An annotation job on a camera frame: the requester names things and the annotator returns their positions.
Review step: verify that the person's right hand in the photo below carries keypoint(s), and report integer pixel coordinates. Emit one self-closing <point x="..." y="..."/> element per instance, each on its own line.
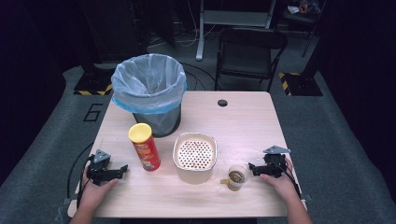
<point x="283" y="185"/>

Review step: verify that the person's left hand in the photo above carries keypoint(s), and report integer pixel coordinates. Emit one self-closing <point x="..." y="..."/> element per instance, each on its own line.
<point x="93" y="194"/>

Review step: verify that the hazard-striped black stand base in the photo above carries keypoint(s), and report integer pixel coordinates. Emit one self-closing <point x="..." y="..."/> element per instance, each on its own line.
<point x="93" y="82"/>
<point x="303" y="84"/>

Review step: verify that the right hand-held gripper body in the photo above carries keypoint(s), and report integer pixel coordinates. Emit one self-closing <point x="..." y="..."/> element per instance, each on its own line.
<point x="274" y="166"/>

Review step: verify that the black mesh trash bin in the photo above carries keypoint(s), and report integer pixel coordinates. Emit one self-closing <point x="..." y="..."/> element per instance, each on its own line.
<point x="162" y="123"/>

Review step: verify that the clear plastic cup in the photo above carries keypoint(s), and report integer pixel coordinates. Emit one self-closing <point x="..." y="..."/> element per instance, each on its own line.
<point x="237" y="185"/>

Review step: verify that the black cabinet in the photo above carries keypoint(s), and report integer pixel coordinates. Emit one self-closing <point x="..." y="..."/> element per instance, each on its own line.
<point x="112" y="28"/>

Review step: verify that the pale blue bin liner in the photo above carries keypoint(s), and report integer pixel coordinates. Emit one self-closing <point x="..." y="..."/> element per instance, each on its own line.
<point x="146" y="81"/>

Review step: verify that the red chips can yellow lid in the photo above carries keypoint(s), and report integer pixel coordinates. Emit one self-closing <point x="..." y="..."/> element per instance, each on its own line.
<point x="146" y="151"/>

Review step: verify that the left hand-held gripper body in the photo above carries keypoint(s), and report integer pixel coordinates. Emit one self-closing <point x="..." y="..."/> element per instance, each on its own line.
<point x="100" y="172"/>

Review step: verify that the black folding chair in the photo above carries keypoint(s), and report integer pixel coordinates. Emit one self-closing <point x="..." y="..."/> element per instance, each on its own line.
<point x="246" y="53"/>

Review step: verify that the white desk frame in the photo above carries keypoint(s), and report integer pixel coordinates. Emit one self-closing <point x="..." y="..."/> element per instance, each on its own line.
<point x="232" y="17"/>

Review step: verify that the white strainer container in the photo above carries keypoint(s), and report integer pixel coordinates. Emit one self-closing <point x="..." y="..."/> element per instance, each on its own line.
<point x="194" y="155"/>

